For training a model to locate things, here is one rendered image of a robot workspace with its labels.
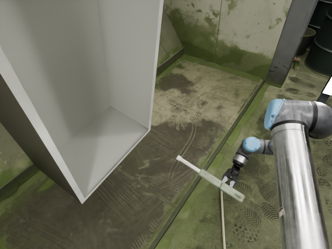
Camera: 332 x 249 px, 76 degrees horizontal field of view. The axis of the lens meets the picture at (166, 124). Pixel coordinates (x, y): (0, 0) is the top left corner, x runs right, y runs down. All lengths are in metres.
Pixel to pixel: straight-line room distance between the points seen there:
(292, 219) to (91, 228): 1.26
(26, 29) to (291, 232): 1.07
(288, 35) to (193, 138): 1.34
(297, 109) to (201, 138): 1.18
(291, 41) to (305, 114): 1.68
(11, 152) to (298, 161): 1.80
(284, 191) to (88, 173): 0.98
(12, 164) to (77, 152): 0.69
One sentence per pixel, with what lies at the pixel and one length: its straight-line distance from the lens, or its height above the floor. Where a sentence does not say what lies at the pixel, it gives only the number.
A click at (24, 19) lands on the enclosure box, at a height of 1.26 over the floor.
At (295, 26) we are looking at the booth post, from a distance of 2.45.
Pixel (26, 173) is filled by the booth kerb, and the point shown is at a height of 0.13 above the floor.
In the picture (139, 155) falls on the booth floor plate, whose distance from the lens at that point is 1.84.
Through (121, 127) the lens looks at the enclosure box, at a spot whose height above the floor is 0.49.
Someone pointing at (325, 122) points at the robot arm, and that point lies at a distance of 0.90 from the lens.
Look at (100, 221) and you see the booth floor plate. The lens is 1.65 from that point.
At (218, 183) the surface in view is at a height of 0.27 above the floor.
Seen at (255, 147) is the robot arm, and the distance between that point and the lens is 1.39.
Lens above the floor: 1.51
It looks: 46 degrees down
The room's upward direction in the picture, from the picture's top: 4 degrees counter-clockwise
